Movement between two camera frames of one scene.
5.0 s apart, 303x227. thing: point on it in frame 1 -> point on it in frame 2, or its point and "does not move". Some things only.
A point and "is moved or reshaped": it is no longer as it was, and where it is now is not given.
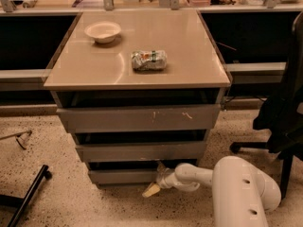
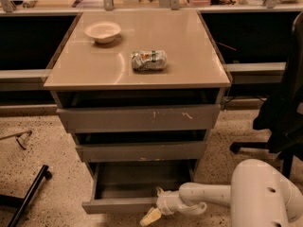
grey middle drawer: x=143 y=151 does not move
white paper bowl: x=103 y=31 does not move
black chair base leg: x=21 y=202 does not move
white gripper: x=164 y=178 -> x=166 y=201
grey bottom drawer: x=124 y=172 is moved or reshaped
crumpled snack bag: x=149 y=60 does not move
